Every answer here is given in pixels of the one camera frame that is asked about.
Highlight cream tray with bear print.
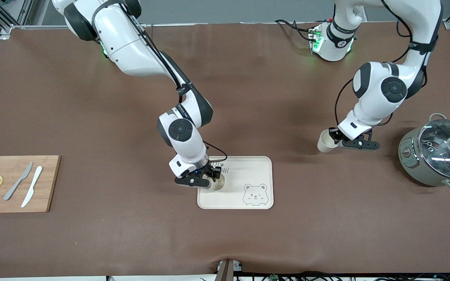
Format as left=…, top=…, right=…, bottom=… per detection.
left=197, top=156, right=274, bottom=210

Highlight grey-green cooking pot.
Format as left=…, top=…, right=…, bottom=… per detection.
left=398, top=113, right=450, bottom=191

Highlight glass pot lid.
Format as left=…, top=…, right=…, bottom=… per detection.
left=418, top=119, right=450, bottom=177

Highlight wooden cutting board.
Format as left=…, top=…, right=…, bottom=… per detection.
left=0, top=155, right=61, bottom=213

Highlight white plastic knife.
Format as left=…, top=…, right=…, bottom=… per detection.
left=21, top=166, right=43, bottom=208

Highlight grey plastic knife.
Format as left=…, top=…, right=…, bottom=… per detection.
left=3, top=162, right=34, bottom=201

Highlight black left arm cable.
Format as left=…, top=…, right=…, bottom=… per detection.
left=334, top=0, right=429, bottom=127

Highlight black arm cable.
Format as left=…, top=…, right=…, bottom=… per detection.
left=334, top=0, right=429, bottom=127
left=92, top=0, right=228, bottom=162

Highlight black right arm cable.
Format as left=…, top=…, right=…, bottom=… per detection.
left=92, top=0, right=228, bottom=162

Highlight black cables at arm base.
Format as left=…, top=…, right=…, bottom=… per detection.
left=275, top=19, right=319, bottom=41

